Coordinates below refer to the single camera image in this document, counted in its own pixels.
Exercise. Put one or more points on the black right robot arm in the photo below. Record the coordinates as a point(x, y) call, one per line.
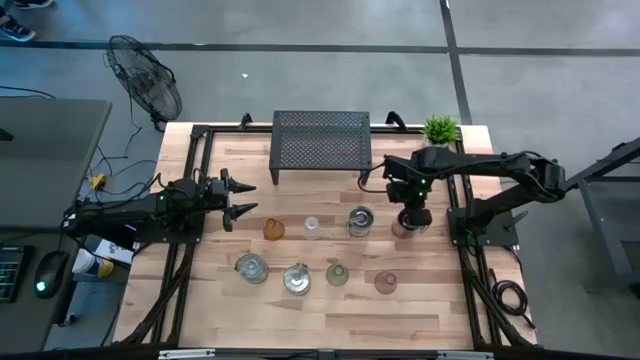
point(500, 165)

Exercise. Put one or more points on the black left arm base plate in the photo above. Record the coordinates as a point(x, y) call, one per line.
point(190, 236)

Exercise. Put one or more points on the green glass candlestick holder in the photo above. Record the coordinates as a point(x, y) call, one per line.
point(337, 275)

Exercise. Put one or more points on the black computer mouse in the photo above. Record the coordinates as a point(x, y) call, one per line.
point(50, 274)

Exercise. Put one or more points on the orange glass candlestick holder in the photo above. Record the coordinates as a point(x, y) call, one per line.
point(274, 230)

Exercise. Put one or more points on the black backlit keyboard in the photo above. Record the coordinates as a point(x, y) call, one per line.
point(11, 274)

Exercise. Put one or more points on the green plant in white pot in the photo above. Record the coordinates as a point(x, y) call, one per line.
point(441, 130)

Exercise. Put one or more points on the person's shoe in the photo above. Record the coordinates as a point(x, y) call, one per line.
point(32, 3)
point(17, 31)

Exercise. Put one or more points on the black perforated metal shelf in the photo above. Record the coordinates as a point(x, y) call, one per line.
point(320, 140)

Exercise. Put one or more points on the dark metal side table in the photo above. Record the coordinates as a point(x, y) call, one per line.
point(605, 220)

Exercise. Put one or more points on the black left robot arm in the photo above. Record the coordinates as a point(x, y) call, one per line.
point(125, 212)

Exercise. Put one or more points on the black floor fan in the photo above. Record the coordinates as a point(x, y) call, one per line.
point(145, 80)

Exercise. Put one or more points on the clear jar with metal lid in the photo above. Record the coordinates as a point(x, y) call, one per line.
point(360, 222)

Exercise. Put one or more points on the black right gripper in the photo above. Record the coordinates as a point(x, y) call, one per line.
point(412, 200)

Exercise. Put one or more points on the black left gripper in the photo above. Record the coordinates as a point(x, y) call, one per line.
point(215, 202)

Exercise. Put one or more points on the silver rail bracket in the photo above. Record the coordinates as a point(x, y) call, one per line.
point(186, 354)
point(465, 354)

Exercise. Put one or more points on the white printed booklet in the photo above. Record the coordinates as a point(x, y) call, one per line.
point(116, 251)

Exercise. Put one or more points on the black aluminium table frame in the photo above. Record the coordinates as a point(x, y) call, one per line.
point(475, 300)

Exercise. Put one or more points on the clear glass candlestick holder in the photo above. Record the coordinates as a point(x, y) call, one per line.
point(312, 229)

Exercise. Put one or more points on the grey desk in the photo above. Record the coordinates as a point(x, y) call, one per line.
point(50, 160)

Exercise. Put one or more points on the pink glass candlestick holder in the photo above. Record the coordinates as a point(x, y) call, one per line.
point(385, 283)

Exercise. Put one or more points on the dark work desk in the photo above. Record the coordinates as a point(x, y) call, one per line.
point(30, 320)

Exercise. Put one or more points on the yellow power plug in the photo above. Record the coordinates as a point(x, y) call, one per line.
point(98, 181)

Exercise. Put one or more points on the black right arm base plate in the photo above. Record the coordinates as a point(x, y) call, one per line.
point(500, 235)

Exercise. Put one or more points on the large clear glass jar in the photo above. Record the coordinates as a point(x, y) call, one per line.
point(252, 269)

